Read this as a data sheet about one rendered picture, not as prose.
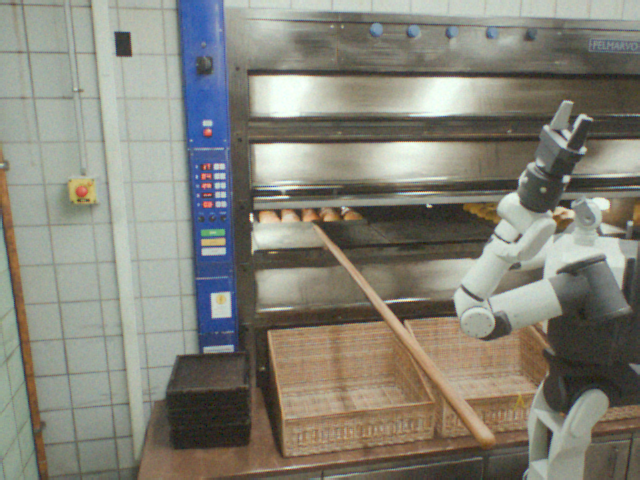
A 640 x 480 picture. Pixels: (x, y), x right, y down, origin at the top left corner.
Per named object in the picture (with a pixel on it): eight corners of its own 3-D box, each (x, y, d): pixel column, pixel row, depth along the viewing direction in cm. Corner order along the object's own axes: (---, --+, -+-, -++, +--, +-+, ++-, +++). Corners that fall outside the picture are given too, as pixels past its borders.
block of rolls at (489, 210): (460, 209, 309) (460, 200, 307) (535, 206, 317) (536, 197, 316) (515, 232, 251) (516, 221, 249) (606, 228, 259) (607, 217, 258)
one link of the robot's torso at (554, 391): (620, 390, 163) (628, 337, 159) (653, 413, 151) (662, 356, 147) (537, 399, 158) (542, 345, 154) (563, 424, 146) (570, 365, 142)
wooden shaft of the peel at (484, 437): (497, 450, 92) (498, 435, 92) (481, 452, 92) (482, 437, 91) (319, 229, 256) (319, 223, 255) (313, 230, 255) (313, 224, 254)
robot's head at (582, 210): (605, 217, 141) (589, 192, 141) (606, 223, 134) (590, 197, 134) (581, 228, 144) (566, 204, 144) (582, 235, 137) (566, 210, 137)
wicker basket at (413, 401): (267, 389, 228) (265, 329, 222) (392, 376, 239) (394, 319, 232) (281, 460, 182) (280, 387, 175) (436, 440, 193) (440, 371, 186)
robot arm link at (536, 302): (465, 327, 139) (551, 299, 133) (472, 356, 127) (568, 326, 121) (449, 291, 135) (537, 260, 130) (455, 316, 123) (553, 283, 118)
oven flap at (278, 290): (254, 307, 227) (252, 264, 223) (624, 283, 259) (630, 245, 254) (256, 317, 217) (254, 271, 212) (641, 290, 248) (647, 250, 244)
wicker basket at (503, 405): (399, 376, 239) (401, 318, 233) (515, 366, 249) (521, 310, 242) (441, 440, 193) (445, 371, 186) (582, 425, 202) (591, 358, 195)
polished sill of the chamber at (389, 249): (251, 258, 222) (251, 249, 221) (632, 240, 253) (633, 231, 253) (252, 262, 216) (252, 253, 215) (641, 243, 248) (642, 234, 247)
